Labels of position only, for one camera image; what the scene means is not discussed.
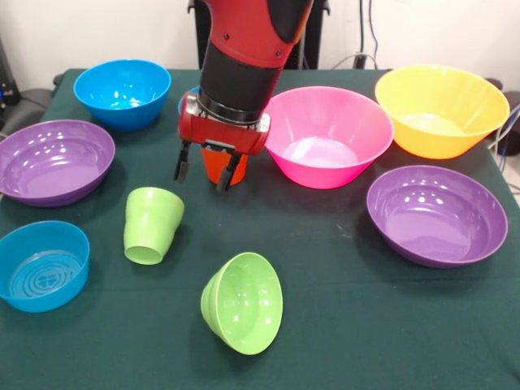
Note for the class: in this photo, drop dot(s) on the dark green tablecloth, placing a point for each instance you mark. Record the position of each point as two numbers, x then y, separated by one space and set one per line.
365 325

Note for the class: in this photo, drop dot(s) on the small green bowl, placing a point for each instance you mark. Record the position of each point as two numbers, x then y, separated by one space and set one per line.
243 304

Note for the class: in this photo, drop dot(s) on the black equipment rack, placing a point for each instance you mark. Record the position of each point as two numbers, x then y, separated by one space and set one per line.
8 93

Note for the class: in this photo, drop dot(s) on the pink bowl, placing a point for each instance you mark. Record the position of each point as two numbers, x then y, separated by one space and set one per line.
325 122

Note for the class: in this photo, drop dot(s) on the blue bowl with ringed bottom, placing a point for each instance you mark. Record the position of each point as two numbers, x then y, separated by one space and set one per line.
191 91
40 264

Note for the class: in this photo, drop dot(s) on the yellow-orange bowl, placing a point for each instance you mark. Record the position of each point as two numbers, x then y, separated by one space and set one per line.
440 101

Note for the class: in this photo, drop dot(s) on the green cup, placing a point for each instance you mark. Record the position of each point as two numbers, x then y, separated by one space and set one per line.
150 223

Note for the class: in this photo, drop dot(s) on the deep smooth blue bowl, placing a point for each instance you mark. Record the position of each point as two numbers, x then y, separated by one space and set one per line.
122 85

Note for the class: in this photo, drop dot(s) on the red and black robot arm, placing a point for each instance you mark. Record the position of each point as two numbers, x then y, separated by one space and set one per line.
252 48

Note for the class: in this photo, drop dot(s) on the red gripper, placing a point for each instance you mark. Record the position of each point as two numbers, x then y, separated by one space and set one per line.
219 132

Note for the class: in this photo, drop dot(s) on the black rounded seat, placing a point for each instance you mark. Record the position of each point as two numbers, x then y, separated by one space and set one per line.
32 105

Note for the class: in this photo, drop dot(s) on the purple bowl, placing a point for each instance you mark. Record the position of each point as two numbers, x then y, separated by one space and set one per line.
434 219
53 162

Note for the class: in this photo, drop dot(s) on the orange cup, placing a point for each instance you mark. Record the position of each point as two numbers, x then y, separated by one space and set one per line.
217 166

